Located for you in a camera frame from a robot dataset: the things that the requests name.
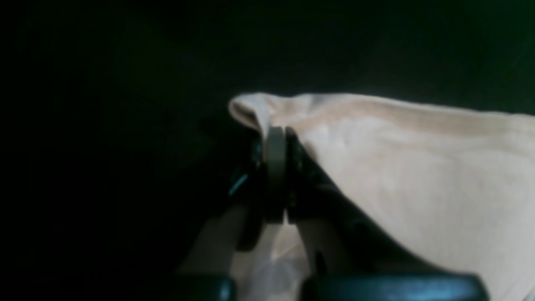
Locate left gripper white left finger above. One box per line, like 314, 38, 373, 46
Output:
164, 127, 287, 301

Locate black table cloth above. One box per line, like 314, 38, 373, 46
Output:
1, 0, 534, 301

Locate pink T-shirt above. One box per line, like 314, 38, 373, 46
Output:
229, 93, 535, 301

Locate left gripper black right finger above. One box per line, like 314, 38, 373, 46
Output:
286, 127, 489, 301

